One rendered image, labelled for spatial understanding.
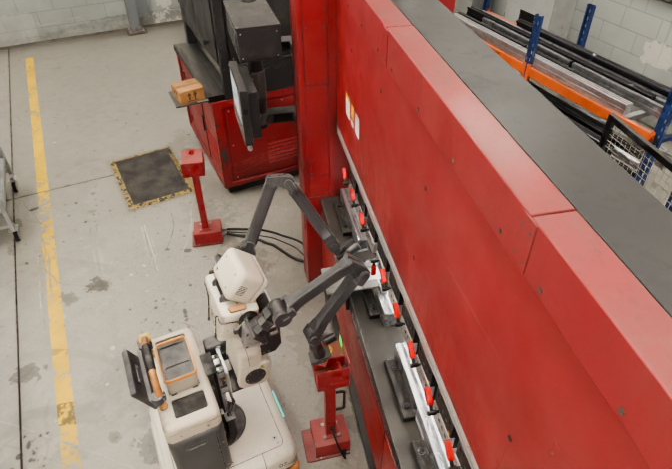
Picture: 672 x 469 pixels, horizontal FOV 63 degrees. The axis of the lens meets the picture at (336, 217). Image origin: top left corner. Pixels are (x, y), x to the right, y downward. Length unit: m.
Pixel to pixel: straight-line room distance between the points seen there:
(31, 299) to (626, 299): 4.14
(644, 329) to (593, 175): 0.43
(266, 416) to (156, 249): 1.99
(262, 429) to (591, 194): 2.31
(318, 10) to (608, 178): 1.97
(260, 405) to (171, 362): 0.73
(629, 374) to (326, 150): 2.57
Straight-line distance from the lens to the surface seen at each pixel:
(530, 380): 1.32
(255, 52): 3.13
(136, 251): 4.69
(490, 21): 4.73
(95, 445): 3.65
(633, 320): 1.00
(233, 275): 2.31
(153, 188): 5.32
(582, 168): 1.32
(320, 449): 3.25
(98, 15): 9.20
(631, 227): 1.18
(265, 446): 3.08
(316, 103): 3.13
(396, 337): 2.69
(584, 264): 1.06
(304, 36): 2.97
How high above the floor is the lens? 2.97
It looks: 39 degrees down
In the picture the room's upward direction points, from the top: straight up
